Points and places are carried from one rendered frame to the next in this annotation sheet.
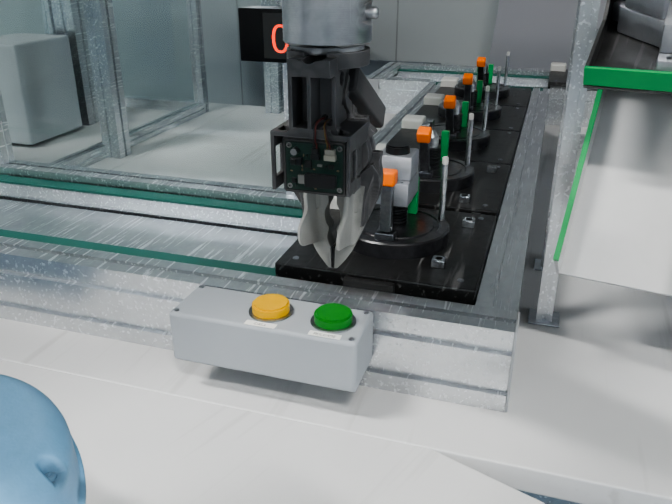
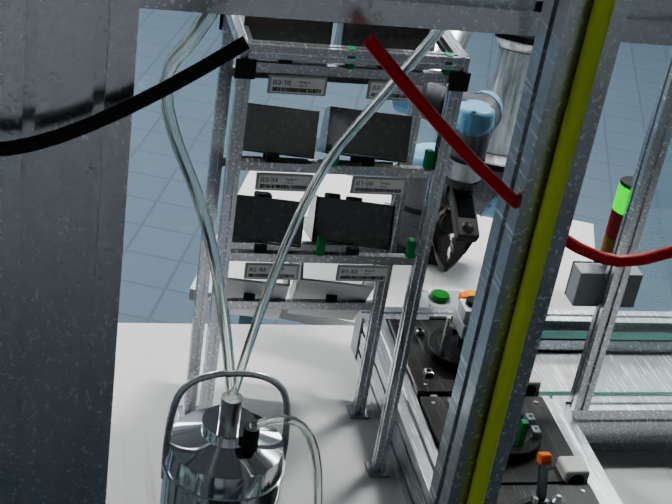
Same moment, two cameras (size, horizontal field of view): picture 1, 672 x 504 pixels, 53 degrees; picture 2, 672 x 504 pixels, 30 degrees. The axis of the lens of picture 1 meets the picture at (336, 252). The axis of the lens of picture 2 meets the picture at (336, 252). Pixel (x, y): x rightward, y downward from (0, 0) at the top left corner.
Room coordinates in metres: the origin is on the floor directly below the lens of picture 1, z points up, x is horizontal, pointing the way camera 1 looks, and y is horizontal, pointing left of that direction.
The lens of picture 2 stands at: (2.36, -1.43, 2.30)
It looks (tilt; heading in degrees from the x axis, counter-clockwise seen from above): 29 degrees down; 147
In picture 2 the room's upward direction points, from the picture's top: 9 degrees clockwise
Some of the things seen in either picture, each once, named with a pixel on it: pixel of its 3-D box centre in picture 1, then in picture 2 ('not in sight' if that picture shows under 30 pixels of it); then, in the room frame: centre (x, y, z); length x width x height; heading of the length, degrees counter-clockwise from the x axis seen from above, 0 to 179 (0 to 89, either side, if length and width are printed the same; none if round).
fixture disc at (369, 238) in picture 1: (394, 230); (462, 349); (0.81, -0.08, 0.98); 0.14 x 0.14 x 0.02
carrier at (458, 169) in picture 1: (431, 153); (506, 418); (1.05, -0.15, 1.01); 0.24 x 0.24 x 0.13; 72
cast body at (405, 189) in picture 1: (398, 169); (472, 317); (0.82, -0.08, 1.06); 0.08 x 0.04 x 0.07; 162
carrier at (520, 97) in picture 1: (482, 77); not in sight; (1.75, -0.38, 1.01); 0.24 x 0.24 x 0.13; 72
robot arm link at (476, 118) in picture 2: not in sight; (472, 131); (0.59, 0.01, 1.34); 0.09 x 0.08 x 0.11; 134
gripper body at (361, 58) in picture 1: (325, 120); (455, 201); (0.58, 0.01, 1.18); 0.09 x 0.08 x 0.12; 162
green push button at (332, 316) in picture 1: (333, 319); (439, 297); (0.61, 0.00, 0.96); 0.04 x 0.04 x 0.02
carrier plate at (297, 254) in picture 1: (394, 243); (460, 357); (0.81, -0.08, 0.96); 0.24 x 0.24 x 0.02; 72
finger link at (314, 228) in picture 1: (312, 228); (453, 247); (0.59, 0.02, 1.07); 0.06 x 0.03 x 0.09; 162
